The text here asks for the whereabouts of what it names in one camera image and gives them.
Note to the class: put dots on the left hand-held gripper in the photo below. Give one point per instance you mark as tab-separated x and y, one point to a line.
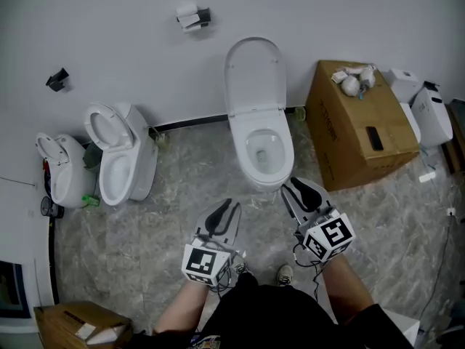
201	262

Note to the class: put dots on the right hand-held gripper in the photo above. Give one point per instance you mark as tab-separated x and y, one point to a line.
328	236

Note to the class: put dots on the white toilet seat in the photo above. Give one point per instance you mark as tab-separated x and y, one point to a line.
254	78

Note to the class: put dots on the person's right forearm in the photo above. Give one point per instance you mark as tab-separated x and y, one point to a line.
348	289

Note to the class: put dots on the person's left forearm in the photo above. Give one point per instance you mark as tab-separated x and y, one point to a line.
181	305

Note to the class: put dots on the white toilet bowl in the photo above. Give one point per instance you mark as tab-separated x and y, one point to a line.
270	175

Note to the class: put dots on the white tall toilet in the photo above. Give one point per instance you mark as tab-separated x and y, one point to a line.
140	158

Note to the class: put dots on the white toilet with black label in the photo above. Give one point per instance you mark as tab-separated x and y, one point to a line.
432	118

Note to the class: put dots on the white small rounded toilet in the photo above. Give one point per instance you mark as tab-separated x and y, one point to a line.
67	184

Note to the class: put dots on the toilet paper holder with rolls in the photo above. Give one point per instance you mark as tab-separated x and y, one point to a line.
190	16

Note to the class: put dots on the person's left shoe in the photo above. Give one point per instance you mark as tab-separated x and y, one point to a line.
240	268

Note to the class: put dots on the person's shoe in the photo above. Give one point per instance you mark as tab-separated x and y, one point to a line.
284	275
240	268

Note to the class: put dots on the person's right shoe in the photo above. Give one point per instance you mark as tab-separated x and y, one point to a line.
284	275

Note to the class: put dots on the large brown cardboard box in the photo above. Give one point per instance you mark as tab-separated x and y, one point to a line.
348	136

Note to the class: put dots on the black phone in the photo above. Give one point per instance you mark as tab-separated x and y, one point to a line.
374	138

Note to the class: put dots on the person's black clothing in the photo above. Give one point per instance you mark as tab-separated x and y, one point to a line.
269	318

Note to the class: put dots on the white plastic bagged parts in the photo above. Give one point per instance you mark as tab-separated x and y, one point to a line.
350	84

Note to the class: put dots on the white power strip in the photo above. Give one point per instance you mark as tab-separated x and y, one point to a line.
427	177

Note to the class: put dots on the dark green trash bin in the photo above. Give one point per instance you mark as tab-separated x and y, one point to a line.
92	156

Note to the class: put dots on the brown wooden furniture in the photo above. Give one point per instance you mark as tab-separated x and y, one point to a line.
456	136

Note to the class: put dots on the black round device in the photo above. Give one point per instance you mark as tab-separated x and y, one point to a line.
49	206

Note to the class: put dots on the small open cardboard box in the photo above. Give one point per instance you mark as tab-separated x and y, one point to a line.
69	322

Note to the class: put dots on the dark framed panel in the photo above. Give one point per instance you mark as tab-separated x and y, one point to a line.
11	289

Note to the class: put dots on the black wall bracket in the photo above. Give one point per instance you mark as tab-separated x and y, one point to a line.
57	79

